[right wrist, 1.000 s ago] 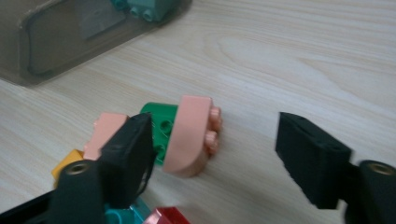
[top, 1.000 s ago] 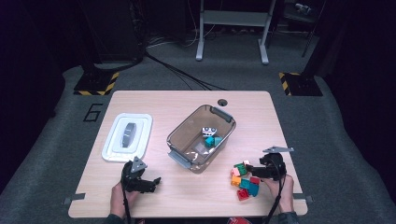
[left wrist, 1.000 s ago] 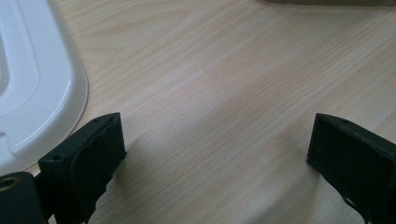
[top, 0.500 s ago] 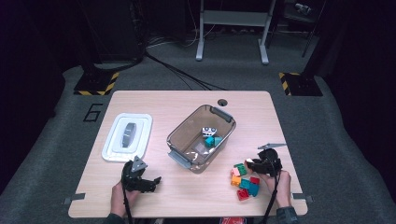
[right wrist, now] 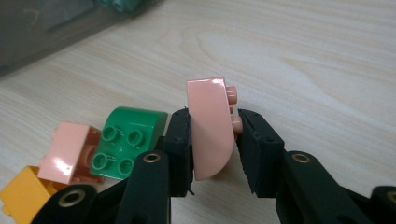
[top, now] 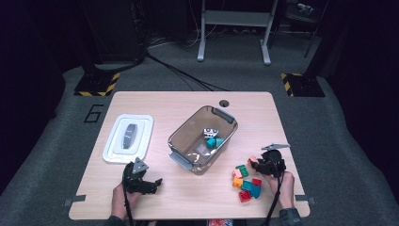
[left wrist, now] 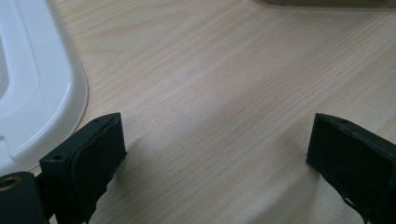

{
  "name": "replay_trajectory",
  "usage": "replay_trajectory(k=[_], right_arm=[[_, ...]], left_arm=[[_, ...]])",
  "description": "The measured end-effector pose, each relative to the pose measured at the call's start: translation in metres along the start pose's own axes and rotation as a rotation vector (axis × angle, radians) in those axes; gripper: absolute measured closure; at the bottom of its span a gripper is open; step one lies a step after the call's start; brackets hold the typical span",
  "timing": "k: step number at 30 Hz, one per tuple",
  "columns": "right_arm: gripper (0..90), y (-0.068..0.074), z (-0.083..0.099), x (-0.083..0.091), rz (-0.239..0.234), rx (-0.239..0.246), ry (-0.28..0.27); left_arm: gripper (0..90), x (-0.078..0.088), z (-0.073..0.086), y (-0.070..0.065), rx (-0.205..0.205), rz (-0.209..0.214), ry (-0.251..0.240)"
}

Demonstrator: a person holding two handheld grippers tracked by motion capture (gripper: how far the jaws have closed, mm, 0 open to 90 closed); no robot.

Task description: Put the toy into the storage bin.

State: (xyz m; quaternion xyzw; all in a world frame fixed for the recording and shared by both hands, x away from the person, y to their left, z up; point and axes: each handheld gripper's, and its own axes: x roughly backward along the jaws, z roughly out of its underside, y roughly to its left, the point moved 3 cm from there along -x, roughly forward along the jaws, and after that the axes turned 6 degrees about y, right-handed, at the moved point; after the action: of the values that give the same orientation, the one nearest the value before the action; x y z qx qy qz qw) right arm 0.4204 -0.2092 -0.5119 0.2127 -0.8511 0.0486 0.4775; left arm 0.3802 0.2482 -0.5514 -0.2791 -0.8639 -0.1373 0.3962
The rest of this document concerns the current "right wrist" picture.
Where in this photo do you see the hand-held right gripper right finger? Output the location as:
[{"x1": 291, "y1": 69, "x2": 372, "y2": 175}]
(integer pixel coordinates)
[{"x1": 235, "y1": 108, "x2": 286, "y2": 199}]

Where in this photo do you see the clear brown plastic storage box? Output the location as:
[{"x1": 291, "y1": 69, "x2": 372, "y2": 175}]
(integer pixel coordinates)
[{"x1": 0, "y1": 0, "x2": 163, "y2": 78}]

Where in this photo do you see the pink toy brick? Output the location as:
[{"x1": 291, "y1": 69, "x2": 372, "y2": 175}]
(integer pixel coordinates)
[
  {"x1": 37, "y1": 120, "x2": 106, "y2": 185},
  {"x1": 186, "y1": 77, "x2": 245, "y2": 182}
]

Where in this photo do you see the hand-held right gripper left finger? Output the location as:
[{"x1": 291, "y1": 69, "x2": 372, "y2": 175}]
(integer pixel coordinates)
[{"x1": 163, "y1": 106, "x2": 195, "y2": 198}]

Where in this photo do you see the orange toy brick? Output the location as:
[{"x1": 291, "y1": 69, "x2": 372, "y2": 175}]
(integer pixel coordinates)
[{"x1": 0, "y1": 165, "x2": 68, "y2": 224}]

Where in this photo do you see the green toy brick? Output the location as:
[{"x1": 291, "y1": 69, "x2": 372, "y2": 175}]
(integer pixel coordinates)
[{"x1": 89, "y1": 105, "x2": 169, "y2": 181}]

